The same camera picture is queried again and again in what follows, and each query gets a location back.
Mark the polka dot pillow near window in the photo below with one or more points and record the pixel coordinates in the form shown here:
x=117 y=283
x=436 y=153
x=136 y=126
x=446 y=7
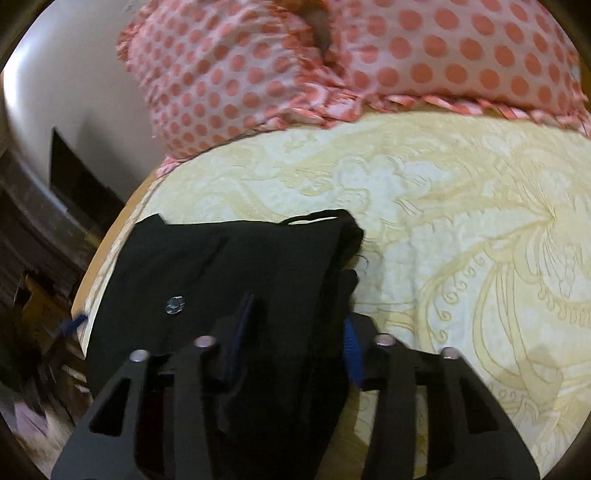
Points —
x=509 y=58

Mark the yellow patterned bedspread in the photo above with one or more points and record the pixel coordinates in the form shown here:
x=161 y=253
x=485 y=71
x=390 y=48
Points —
x=477 y=236

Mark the black television screen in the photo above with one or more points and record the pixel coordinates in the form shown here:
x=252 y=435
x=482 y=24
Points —
x=86 y=198

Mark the black pants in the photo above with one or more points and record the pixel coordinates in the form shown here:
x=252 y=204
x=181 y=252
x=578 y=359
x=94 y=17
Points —
x=172 y=282

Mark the polka dot pillow near nightstand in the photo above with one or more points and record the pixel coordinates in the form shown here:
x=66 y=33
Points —
x=211 y=72

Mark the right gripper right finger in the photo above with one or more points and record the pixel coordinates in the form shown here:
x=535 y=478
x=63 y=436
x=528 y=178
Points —
x=470 y=436

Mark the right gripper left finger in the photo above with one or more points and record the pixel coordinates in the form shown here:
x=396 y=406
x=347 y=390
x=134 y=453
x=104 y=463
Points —
x=162 y=416

